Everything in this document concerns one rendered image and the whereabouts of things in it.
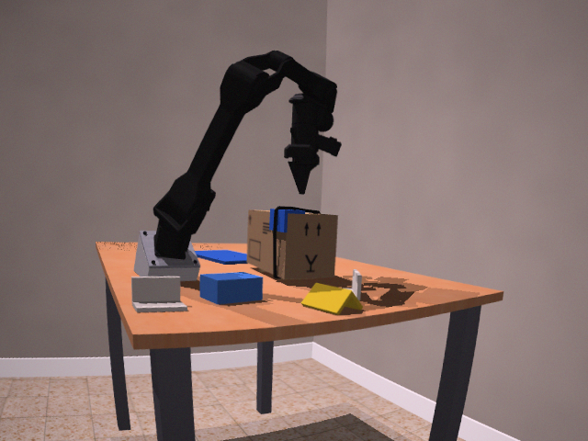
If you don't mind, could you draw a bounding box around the grey l-shaped bracket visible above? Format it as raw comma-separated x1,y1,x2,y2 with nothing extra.
131,277,187,312

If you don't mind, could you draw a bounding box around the blue box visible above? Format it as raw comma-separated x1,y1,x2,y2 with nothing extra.
200,272,263,305

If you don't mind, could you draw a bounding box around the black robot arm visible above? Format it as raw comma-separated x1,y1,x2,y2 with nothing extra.
153,51,342,259

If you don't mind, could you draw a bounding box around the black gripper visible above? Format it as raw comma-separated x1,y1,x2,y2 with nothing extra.
284,123,319,195

